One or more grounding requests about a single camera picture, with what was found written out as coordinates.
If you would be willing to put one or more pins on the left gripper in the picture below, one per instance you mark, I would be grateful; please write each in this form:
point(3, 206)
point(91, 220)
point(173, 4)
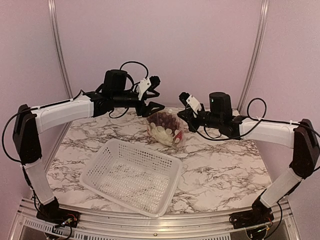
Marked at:
point(145, 110)

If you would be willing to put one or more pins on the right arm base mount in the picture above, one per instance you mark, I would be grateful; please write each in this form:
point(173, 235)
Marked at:
point(258, 214)

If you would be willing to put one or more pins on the aluminium frame post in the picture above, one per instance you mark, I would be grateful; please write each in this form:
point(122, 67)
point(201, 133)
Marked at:
point(58, 47)
point(261, 29)

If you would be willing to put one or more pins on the left aluminium frame post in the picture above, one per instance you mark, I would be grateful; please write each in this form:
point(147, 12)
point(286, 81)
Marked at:
point(58, 47)

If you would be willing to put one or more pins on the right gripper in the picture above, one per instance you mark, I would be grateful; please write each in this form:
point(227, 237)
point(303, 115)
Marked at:
point(187, 115)

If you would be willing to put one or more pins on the purple fake grapes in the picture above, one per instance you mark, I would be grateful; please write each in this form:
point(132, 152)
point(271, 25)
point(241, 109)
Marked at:
point(166, 120)

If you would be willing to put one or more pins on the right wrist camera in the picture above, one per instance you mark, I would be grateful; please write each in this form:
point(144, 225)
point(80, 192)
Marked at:
point(188, 100)

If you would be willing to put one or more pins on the white plastic basket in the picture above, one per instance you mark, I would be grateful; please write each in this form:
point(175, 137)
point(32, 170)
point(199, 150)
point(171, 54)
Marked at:
point(133, 176)

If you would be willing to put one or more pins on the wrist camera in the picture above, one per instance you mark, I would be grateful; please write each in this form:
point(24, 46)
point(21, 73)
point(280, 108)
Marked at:
point(188, 100)
point(146, 87)

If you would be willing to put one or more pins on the red fake fruit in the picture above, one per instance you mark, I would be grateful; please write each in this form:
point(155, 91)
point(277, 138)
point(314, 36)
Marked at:
point(179, 136)

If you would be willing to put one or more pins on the right aluminium frame post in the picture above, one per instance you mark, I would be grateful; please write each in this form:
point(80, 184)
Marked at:
point(261, 29)

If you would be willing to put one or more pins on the front aluminium rail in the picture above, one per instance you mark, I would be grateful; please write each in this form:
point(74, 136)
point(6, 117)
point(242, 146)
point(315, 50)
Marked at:
point(109, 225)

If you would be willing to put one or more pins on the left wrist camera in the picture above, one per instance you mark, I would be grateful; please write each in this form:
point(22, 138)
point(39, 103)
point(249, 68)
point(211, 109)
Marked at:
point(146, 87)

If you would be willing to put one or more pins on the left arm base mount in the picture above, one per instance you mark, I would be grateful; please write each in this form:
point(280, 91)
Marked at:
point(53, 213)

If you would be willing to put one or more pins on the clear zip top bag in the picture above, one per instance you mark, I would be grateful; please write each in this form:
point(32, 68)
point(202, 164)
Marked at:
point(169, 131)

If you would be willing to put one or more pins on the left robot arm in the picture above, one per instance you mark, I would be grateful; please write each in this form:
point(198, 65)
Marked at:
point(25, 131)

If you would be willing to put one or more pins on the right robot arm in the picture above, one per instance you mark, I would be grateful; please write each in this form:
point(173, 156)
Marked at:
point(233, 162)

